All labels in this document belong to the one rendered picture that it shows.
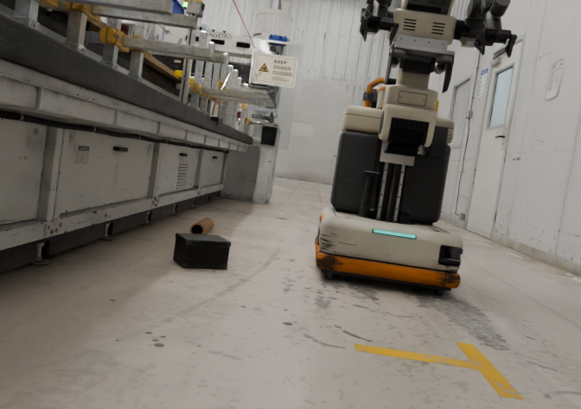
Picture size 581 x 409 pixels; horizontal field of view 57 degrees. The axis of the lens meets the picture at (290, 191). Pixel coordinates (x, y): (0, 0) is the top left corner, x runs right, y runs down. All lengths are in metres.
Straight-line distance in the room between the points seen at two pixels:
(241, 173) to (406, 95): 3.71
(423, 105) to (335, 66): 9.91
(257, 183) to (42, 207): 3.93
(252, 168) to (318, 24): 7.03
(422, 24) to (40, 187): 1.67
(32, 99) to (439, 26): 1.69
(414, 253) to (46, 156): 1.50
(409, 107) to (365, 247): 0.63
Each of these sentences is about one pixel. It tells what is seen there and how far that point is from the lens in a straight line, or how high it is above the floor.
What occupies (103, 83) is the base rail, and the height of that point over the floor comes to 0.64.
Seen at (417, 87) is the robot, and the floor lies 0.90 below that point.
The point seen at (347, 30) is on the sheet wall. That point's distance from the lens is 12.45.
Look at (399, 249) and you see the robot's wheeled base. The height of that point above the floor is 0.19.
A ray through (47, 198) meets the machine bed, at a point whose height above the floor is 0.24.
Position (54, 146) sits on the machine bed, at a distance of 2.02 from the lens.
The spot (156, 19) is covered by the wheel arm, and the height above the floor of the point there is 0.83.
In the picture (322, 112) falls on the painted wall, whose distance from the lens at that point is 12.11.
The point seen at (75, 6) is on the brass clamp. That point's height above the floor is 0.81.
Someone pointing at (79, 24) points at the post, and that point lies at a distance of 1.59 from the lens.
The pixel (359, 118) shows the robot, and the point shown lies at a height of 0.75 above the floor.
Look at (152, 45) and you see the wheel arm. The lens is 1.83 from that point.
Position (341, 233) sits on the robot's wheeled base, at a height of 0.22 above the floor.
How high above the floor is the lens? 0.49
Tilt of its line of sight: 3 degrees down
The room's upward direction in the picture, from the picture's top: 8 degrees clockwise
